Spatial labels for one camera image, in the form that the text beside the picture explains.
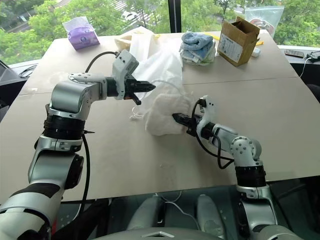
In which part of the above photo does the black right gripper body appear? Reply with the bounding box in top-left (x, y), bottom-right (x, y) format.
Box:
top-left (185, 114), bottom-right (203, 138)

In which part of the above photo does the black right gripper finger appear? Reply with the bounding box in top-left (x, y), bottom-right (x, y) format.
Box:
top-left (174, 116), bottom-right (191, 129)
top-left (171, 112), bottom-right (195, 121)

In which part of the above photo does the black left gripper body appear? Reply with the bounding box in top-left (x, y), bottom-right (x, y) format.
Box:
top-left (123, 74), bottom-right (139, 100)

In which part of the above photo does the white towel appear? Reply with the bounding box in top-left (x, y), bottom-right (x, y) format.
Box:
top-left (144, 92), bottom-right (198, 137)

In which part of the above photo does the cream cloth bag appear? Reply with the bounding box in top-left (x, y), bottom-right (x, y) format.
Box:
top-left (114, 26), bottom-right (161, 51)

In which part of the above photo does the blue folded towel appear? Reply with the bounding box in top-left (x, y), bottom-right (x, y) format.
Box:
top-left (180, 31), bottom-right (214, 51)

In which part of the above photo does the clear zip plastic bag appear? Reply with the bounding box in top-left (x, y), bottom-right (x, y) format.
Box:
top-left (244, 6), bottom-right (285, 39)

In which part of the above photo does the stack of pale towels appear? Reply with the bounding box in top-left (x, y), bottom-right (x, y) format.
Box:
top-left (178, 42), bottom-right (217, 67)

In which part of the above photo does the purple tissue pack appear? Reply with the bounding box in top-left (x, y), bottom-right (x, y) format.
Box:
top-left (61, 16), bottom-right (101, 51)

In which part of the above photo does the brown cardboard box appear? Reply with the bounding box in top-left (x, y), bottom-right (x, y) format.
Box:
top-left (216, 16), bottom-right (261, 68)

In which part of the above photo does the grey rounded robot leg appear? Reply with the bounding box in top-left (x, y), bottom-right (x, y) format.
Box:
top-left (126, 194), bottom-right (166, 231)
top-left (196, 194), bottom-right (226, 238)

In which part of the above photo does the grey robot torso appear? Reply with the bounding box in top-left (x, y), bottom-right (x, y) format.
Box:
top-left (94, 226), bottom-right (226, 240)

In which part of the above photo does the dark chair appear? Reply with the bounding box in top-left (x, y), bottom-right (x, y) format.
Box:
top-left (0, 59), bottom-right (39, 121)

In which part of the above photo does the dark phone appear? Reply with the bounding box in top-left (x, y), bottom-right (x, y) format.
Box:
top-left (284, 49), bottom-right (306, 59)

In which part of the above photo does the black electronic device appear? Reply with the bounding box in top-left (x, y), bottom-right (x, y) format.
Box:
top-left (306, 50), bottom-right (320, 62)

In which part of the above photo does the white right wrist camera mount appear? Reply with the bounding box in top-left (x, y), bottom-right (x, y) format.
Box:
top-left (195, 94), bottom-right (219, 136)

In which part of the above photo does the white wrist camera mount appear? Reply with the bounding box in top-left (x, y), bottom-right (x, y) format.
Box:
top-left (111, 49), bottom-right (140, 101)
top-left (195, 94), bottom-right (219, 136)

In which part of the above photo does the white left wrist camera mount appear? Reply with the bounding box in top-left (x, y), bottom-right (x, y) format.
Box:
top-left (111, 49), bottom-right (140, 101)

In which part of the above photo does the white drawstring bag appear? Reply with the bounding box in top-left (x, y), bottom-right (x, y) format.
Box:
top-left (128, 32), bottom-right (185, 123)

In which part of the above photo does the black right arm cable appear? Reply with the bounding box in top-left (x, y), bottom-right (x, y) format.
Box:
top-left (191, 98), bottom-right (236, 170)

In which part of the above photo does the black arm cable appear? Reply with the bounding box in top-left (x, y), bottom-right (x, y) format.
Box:
top-left (191, 98), bottom-right (236, 170)
top-left (74, 51), bottom-right (121, 208)

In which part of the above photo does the black window post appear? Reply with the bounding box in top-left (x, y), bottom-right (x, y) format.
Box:
top-left (167, 0), bottom-right (182, 34)

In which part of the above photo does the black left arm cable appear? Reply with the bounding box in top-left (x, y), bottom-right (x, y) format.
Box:
top-left (74, 51), bottom-right (121, 208)

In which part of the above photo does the white cable under table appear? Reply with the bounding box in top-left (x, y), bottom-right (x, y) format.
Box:
top-left (154, 191), bottom-right (201, 230)

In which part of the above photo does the thin white charging cable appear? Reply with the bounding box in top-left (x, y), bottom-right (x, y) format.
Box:
top-left (299, 57), bottom-right (312, 78)

